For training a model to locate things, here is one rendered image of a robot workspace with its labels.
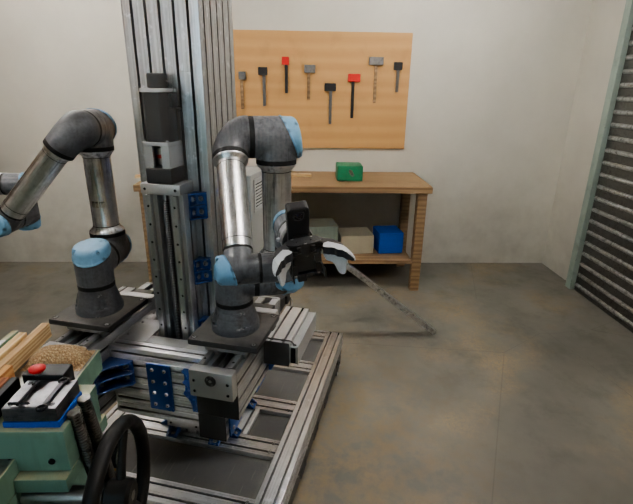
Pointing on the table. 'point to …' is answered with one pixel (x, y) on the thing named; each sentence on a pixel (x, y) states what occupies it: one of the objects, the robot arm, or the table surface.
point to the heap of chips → (54, 354)
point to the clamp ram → (0, 401)
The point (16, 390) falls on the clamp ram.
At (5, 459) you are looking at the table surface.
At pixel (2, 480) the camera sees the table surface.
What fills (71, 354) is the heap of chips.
